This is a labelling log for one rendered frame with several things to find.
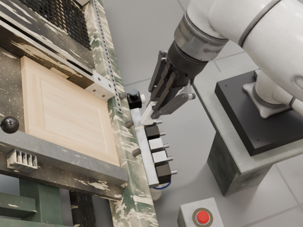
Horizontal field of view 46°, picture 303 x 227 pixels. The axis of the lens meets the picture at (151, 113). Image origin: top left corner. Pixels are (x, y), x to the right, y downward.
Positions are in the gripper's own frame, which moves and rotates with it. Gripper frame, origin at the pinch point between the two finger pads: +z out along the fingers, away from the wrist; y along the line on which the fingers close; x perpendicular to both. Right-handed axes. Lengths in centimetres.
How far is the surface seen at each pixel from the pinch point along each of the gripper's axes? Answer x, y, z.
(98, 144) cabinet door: 7, -20, 45
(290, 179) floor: 144, -4, 91
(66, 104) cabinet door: -2.7, -32.7, 37.6
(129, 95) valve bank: 35, -50, 56
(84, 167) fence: -3.5, -8.1, 37.4
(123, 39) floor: 93, -154, 116
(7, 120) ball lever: -28.1, -7.5, 8.8
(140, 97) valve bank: 40, -48, 56
